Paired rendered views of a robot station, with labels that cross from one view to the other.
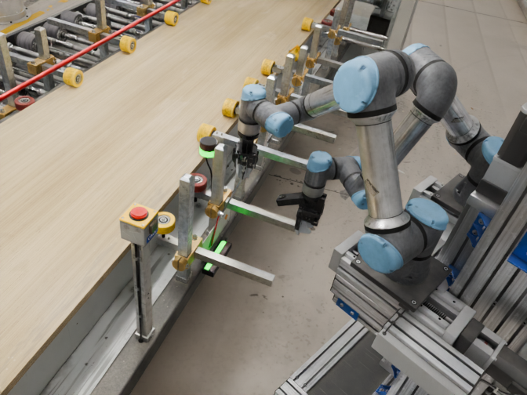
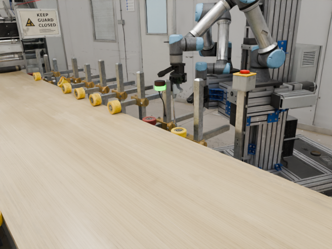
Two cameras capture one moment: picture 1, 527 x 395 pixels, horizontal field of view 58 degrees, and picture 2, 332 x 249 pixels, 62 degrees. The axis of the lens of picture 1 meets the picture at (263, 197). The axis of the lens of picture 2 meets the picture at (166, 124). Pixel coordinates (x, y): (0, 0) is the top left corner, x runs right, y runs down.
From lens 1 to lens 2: 1.62 m
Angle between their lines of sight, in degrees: 50
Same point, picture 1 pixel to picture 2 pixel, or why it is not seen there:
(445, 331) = (289, 86)
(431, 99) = (228, 13)
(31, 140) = (35, 163)
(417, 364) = (300, 97)
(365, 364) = not seen: hidden behind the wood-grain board
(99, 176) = (116, 143)
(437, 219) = not seen: hidden behind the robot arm
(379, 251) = (280, 55)
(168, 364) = not seen: outside the picture
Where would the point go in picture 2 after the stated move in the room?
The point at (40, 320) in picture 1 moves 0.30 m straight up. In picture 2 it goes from (251, 173) to (259, 94)
